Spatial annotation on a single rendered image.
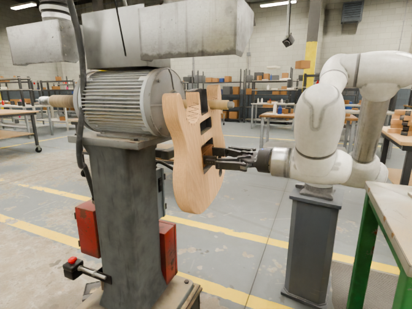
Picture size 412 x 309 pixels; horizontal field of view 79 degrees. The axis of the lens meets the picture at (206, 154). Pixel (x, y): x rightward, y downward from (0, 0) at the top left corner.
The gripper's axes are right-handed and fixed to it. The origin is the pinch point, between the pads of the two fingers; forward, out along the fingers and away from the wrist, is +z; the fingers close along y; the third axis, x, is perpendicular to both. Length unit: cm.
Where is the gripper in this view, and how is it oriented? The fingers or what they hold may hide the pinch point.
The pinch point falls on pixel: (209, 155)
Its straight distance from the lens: 83.5
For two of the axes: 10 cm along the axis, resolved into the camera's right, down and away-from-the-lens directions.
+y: 3.9, -3.7, 8.4
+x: -0.7, -9.2, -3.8
